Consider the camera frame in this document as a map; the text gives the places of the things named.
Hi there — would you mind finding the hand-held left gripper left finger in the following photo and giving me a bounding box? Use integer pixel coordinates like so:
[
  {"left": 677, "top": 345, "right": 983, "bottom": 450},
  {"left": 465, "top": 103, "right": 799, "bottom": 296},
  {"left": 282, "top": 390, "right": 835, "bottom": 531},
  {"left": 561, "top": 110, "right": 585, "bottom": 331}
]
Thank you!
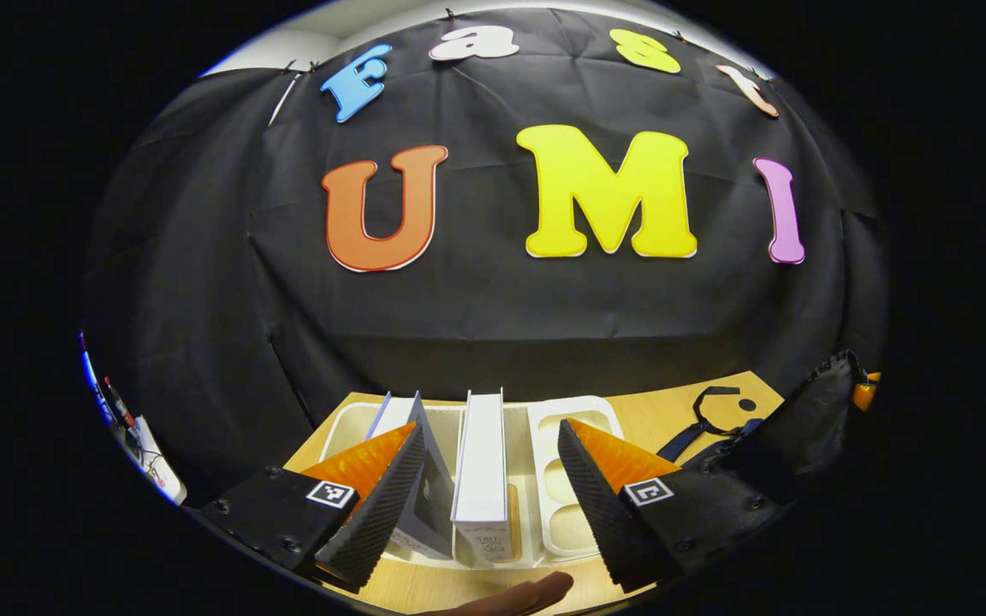
[{"left": 185, "top": 421, "right": 427, "bottom": 593}]

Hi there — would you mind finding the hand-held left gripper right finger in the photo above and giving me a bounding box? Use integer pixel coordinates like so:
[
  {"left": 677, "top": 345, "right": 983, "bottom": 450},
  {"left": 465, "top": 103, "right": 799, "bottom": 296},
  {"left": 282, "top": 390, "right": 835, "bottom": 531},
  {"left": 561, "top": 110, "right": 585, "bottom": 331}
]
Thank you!
[{"left": 557, "top": 418, "right": 789, "bottom": 594}]

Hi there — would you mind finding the lavender cover book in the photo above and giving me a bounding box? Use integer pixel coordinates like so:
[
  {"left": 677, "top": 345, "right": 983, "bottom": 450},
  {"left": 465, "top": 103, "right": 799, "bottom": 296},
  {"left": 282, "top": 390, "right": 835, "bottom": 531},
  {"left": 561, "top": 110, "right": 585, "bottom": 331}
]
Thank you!
[{"left": 365, "top": 391, "right": 460, "bottom": 561}]

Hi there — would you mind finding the blue schoolbag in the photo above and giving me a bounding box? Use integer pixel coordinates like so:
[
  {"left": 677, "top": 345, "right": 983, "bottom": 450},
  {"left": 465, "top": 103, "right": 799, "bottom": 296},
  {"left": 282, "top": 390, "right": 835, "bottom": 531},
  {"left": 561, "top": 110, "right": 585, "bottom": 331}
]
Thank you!
[{"left": 656, "top": 349, "right": 869, "bottom": 506}]

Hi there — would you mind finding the white plastic bookshelf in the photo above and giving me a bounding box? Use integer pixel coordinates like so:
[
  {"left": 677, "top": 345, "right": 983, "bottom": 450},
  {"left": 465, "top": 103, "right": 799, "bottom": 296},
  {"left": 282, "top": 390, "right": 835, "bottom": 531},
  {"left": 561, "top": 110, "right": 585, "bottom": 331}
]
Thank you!
[{"left": 319, "top": 394, "right": 627, "bottom": 570}]

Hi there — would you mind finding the white cover book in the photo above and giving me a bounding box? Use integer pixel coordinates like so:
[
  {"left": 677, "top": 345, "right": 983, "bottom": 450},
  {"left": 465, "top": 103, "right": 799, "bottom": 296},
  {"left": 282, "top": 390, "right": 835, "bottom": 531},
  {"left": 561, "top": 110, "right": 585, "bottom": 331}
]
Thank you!
[{"left": 450, "top": 389, "right": 521, "bottom": 566}]

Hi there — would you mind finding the white side table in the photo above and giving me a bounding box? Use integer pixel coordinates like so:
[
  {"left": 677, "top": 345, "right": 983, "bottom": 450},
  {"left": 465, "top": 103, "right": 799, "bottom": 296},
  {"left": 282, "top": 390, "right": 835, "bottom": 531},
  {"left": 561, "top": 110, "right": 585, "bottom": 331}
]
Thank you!
[{"left": 112, "top": 415, "right": 187, "bottom": 506}]

